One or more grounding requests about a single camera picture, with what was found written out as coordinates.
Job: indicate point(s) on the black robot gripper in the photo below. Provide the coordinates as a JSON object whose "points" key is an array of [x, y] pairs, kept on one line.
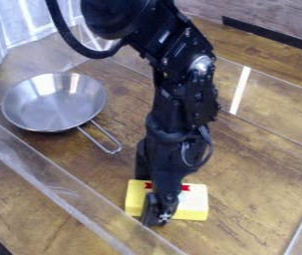
{"points": [[169, 156]]}

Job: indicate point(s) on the yellow butter block toy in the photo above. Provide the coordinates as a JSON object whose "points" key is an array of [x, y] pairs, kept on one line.
{"points": [[193, 207]]}

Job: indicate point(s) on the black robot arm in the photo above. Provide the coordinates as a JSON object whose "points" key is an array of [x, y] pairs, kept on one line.
{"points": [[159, 32]]}

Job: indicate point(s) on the silver metal frying pan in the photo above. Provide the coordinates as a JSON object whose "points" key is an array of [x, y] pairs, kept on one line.
{"points": [[55, 102]]}

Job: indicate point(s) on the black bar on table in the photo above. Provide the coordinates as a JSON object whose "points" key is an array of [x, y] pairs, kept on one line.
{"points": [[262, 32]]}

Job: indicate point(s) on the white sheer curtain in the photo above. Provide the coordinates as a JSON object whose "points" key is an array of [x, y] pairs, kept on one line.
{"points": [[24, 23]]}

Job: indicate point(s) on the clear acrylic tray wall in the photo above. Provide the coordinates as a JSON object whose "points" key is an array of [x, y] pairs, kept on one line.
{"points": [[63, 181]]}

